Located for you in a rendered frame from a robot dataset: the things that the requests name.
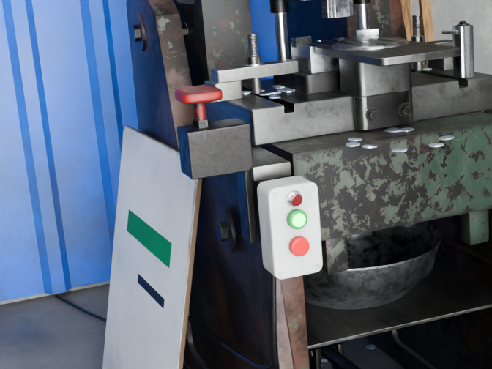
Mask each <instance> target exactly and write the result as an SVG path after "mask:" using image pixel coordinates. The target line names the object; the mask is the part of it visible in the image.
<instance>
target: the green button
mask: <svg viewBox="0 0 492 369"><path fill-rule="evenodd" d="M296 214H303V215H304V216H305V223H304V225H302V226H300V227H296V226H295V225H294V224H293V217H294V215H296ZM307 222H308V216H307V214H306V213H305V212H304V211H302V210H301V209H292V210H291V211H290V212H289V213H288V216H287V223H288V224H289V225H290V226H291V227H292V228H294V229H301V228H304V227H305V225H306V224H307Z"/></svg>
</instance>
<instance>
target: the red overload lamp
mask: <svg viewBox="0 0 492 369"><path fill-rule="evenodd" d="M302 200H303V197H302V194H301V192H299V191H296V190H293V191H291V192H290V193H289V194H288V195H287V197H286V202H287V204H288V205H289V206H291V207H298V206H299V205H300V204H301V203H302Z"/></svg>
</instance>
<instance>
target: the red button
mask: <svg viewBox="0 0 492 369"><path fill-rule="evenodd" d="M309 248H310V244H309V241H307V240H306V238H304V237H303V236H295V237H294V238H293V239H291V241H290V242H289V250H290V251H291V253H293V254H294V255H295V256H304V255H305V254H306V253H307V252H308V251H309Z"/></svg>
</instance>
